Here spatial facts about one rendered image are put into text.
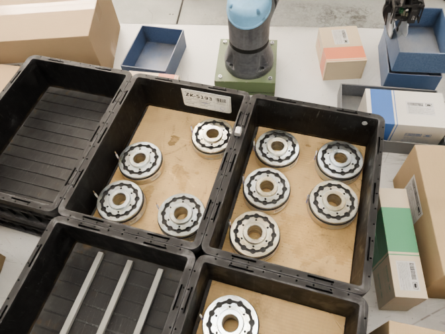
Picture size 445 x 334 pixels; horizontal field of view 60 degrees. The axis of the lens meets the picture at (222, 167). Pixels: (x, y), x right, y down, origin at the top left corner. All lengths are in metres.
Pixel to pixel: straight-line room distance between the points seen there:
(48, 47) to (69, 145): 0.35
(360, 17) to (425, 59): 1.55
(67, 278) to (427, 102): 0.98
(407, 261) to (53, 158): 0.84
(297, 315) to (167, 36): 0.99
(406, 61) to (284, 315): 0.78
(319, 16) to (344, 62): 1.48
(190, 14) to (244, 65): 1.62
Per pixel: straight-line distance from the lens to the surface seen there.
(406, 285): 0.86
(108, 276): 0.85
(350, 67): 1.27
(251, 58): 1.15
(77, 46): 1.24
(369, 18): 2.75
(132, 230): 0.75
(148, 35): 1.43
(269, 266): 0.70
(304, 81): 1.27
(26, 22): 1.34
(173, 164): 0.93
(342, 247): 0.84
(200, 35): 1.44
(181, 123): 1.00
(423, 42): 1.36
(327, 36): 1.32
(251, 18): 1.06
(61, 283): 0.88
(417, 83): 1.29
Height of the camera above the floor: 1.60
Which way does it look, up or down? 58 degrees down
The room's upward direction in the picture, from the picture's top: 6 degrees counter-clockwise
